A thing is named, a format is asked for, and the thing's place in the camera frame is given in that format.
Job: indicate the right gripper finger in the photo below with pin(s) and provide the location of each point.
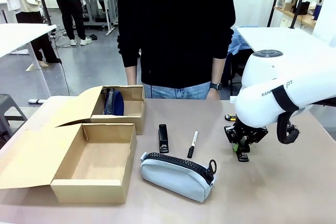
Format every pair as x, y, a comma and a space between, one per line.
245, 145
236, 146

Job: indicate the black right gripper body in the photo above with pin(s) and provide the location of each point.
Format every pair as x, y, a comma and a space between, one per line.
246, 130

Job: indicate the small black stapler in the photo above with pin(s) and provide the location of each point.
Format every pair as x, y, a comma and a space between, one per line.
242, 157

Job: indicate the yellow black utility knife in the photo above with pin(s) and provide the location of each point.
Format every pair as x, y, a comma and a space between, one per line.
229, 117

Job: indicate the white marker black cap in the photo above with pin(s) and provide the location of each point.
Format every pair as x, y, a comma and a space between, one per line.
193, 144

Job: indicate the light blue pencil case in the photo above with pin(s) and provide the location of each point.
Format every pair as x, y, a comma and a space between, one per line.
176, 178

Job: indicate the long black stapler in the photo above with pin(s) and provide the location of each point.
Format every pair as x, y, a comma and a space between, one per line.
163, 138

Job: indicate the cardboard box with lid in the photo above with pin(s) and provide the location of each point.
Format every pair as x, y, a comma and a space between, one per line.
131, 108

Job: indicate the person's left forearm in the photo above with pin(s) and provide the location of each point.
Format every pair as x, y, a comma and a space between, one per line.
218, 70

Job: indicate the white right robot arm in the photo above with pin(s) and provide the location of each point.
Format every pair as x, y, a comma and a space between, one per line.
294, 72

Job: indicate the person's right forearm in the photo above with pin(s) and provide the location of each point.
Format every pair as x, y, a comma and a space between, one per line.
131, 75

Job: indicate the black box on shelf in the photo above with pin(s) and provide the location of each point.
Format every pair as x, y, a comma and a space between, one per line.
303, 8

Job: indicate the large open cardboard box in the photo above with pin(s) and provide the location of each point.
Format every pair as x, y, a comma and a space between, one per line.
86, 163

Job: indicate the person's left hand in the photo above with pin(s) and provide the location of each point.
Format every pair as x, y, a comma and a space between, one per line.
214, 95

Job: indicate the black wrist watch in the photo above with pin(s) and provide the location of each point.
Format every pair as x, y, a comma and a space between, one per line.
216, 86

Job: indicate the black chair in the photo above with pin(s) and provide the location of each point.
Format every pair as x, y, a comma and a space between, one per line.
236, 69

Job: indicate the blue cloth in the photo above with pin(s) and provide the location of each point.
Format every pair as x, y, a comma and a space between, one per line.
237, 43

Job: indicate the white angular table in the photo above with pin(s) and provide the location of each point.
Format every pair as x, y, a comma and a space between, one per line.
283, 37

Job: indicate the wooden shelf board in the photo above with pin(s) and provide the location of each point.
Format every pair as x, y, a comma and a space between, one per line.
296, 15

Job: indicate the person in black sweater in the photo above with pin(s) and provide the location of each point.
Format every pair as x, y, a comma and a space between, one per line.
176, 24

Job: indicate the navy blue pencil case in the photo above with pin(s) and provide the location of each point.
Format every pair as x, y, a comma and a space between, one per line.
114, 103

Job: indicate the brown carton on shelf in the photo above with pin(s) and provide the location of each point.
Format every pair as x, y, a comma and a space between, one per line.
291, 2

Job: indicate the dark blue bottle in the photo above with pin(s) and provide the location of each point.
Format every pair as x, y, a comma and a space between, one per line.
316, 11

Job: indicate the black light stand pole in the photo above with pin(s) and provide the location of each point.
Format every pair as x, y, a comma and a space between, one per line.
300, 1

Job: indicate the background workbench with wood top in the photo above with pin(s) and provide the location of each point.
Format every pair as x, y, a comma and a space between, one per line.
99, 1

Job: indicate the white roll on floor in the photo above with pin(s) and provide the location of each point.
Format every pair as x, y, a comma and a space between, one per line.
38, 101

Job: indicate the bystander in white jacket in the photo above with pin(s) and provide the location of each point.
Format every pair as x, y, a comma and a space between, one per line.
68, 1

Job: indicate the grey metal stool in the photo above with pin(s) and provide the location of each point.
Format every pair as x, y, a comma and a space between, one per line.
10, 108

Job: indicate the white table with leg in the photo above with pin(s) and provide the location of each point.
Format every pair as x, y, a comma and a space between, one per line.
18, 35

